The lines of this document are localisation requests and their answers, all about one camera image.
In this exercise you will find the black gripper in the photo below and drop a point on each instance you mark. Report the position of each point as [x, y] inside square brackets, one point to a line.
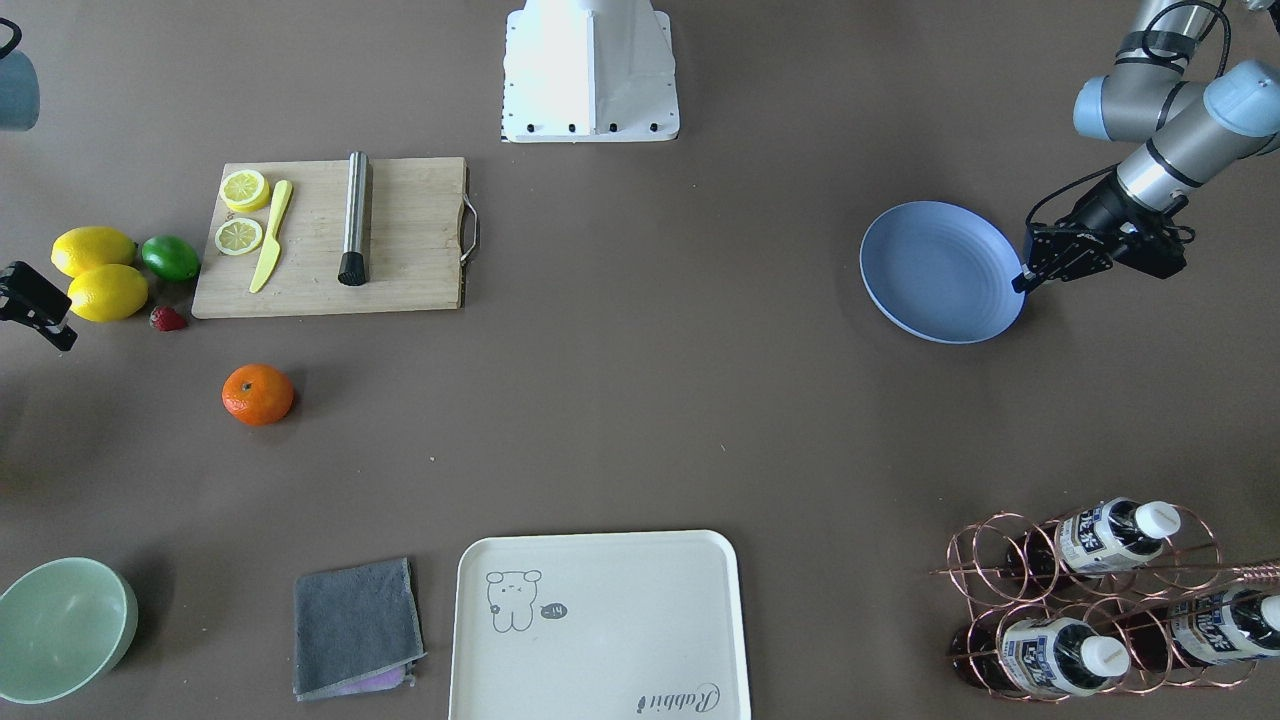
[1100, 209]

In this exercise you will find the orange fruit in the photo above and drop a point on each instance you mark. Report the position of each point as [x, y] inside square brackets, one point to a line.
[257, 394]

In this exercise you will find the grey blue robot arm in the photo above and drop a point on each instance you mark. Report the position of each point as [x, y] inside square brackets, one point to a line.
[1184, 133]

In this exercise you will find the blue round plate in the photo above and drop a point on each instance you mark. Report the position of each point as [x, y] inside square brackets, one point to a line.
[941, 273]

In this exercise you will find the dark tea bottle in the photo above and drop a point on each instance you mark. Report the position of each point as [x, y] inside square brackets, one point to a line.
[1239, 624]
[1115, 535]
[1039, 659]

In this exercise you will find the cream rabbit tray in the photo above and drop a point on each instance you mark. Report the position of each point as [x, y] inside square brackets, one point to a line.
[634, 625]

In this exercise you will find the wooden cutting board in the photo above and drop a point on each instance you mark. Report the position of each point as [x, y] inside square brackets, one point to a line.
[414, 245]

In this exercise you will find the grey folded cloth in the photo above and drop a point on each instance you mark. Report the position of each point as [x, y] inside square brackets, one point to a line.
[356, 631]

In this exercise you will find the yellow plastic knife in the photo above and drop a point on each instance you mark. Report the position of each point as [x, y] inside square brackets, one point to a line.
[271, 248]

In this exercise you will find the lemon slice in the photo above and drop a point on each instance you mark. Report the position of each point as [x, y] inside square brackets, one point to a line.
[238, 236]
[245, 190]

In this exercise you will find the green lime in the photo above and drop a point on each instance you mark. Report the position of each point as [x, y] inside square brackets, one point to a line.
[170, 258]

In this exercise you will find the red strawberry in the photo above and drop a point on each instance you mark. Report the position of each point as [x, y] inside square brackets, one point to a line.
[167, 319]

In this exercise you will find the yellow lemon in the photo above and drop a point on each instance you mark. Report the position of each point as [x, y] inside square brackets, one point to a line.
[108, 293]
[82, 249]

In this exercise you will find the green bowl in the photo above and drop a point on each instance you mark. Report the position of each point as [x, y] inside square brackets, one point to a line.
[63, 624]

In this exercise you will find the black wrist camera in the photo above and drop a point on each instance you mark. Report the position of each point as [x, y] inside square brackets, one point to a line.
[1157, 250]

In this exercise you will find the copper wire bottle rack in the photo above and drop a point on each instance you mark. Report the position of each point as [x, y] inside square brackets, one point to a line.
[1192, 563]

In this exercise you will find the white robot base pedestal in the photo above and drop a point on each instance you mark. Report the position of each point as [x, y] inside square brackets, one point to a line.
[589, 72]

